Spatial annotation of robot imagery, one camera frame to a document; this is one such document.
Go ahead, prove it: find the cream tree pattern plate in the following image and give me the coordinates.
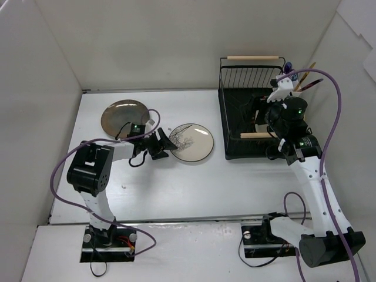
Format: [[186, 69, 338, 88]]
[[169, 123, 214, 163]]

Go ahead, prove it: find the brown speckled plate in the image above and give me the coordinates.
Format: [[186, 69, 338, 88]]
[[100, 99, 150, 139]]

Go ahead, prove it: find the black striped plate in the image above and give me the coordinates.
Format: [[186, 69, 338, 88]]
[[254, 108, 267, 133]]

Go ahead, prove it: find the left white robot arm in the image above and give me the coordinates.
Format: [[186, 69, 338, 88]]
[[67, 123, 177, 247]]

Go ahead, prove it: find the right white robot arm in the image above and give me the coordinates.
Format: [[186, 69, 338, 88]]
[[260, 96, 366, 268]]

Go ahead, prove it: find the white utensil holder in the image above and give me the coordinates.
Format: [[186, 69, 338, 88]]
[[289, 88, 302, 97]]

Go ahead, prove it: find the blue patterned utensil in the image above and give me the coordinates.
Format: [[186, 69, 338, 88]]
[[284, 62, 298, 82]]

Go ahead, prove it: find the purple utensil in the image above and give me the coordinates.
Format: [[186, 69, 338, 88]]
[[299, 78, 324, 92]]

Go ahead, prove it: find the black wire dish rack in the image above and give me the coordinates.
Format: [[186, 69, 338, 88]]
[[218, 56, 286, 160]]

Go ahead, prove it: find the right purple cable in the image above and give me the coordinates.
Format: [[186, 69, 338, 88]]
[[276, 69, 361, 282]]

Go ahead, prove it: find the purple cable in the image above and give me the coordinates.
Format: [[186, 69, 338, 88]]
[[49, 109, 161, 255], [276, 69, 361, 282]]

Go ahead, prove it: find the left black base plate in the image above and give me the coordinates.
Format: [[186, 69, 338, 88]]
[[80, 226, 137, 263]]

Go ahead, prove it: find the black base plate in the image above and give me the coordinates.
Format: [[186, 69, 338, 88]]
[[241, 223, 296, 259], [80, 226, 137, 263]]

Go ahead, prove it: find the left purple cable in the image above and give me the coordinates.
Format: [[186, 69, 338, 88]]
[[49, 109, 161, 255]]

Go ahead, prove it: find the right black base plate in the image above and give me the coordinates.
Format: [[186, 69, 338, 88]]
[[241, 223, 296, 259]]

